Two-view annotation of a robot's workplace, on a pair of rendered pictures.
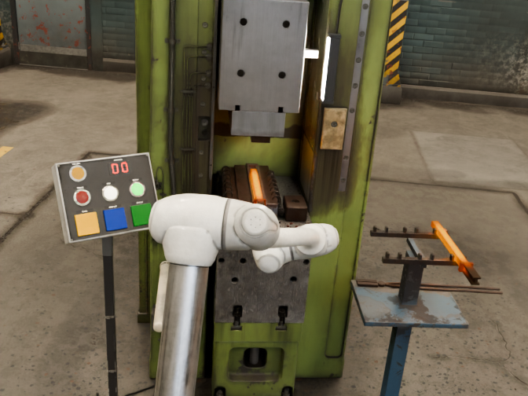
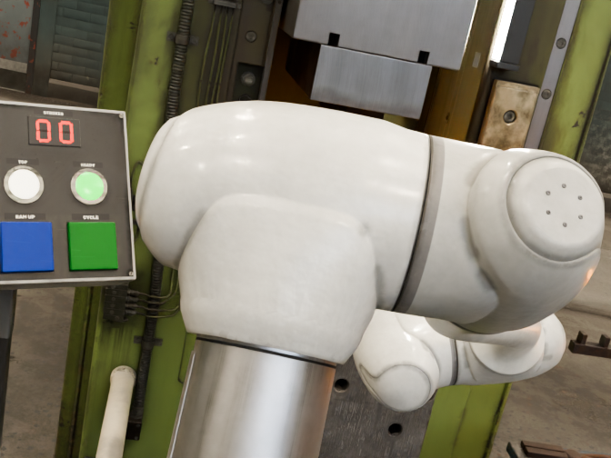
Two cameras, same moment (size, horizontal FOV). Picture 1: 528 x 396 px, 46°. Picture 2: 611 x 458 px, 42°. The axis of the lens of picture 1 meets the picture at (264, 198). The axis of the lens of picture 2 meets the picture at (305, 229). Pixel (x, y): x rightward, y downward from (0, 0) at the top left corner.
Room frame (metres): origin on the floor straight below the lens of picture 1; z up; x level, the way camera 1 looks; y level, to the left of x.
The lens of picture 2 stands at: (0.88, 0.20, 1.45)
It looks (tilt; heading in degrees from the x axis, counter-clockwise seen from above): 17 degrees down; 356
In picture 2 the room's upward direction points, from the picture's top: 12 degrees clockwise
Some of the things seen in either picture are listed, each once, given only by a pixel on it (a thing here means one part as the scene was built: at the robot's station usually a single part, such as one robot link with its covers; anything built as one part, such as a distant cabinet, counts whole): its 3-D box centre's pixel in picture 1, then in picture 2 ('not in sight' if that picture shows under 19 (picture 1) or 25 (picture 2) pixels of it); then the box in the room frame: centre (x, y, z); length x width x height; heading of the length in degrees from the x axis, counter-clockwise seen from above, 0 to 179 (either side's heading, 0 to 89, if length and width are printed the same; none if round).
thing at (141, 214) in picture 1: (141, 214); (92, 246); (2.05, 0.44, 1.01); 0.07 x 0.05 x 0.07; 122
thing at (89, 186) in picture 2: (137, 188); (89, 186); (2.08, 0.46, 1.09); 0.05 x 0.03 x 0.04; 97
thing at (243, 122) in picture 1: (254, 108); (349, 67); (2.46, 0.07, 1.32); 0.42 x 0.20 x 0.10; 7
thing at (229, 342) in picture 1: (251, 329); not in sight; (2.47, 0.01, 0.23); 0.55 x 0.37 x 0.47; 7
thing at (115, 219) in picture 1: (115, 219); (25, 247); (1.99, 0.52, 1.01); 0.07 x 0.05 x 0.07; 122
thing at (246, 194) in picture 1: (248, 190); not in sight; (2.46, 0.07, 0.96); 0.42 x 0.20 x 0.09; 7
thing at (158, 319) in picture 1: (163, 295); (112, 440); (2.12, 0.37, 0.62); 0.44 x 0.05 x 0.05; 7
